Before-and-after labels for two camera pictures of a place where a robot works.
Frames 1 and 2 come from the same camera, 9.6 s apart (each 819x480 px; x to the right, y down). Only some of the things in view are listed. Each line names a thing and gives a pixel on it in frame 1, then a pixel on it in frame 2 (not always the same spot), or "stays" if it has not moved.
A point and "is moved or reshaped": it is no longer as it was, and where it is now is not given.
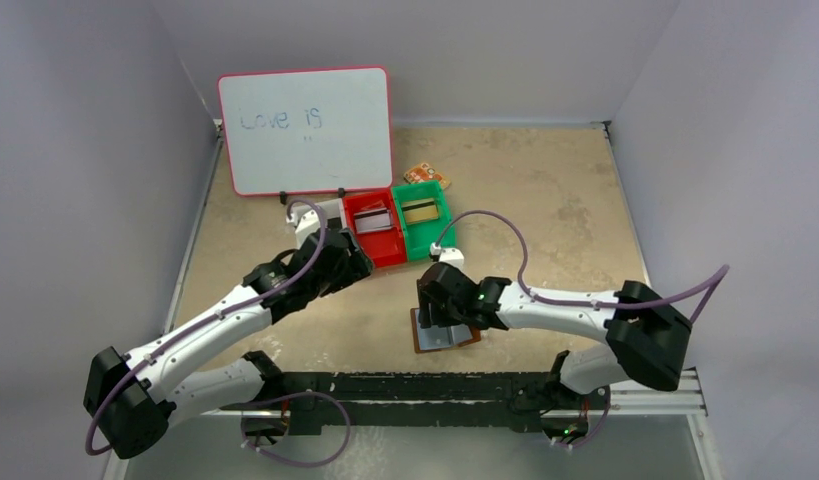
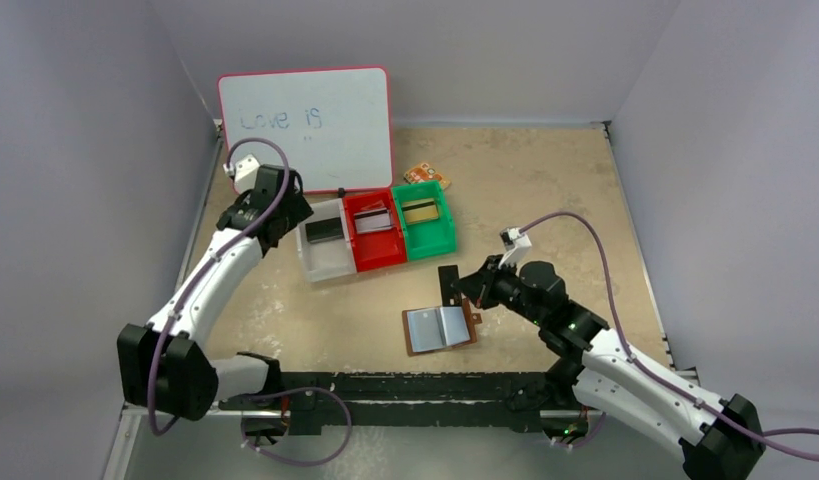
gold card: x=419 y=210 stays
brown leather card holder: x=440 y=338 is moved or reshaped
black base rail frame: x=472 y=399 stays
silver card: x=372 y=220 stays
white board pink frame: x=308 y=130 stays
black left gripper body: x=355 y=258 -> x=293 y=201
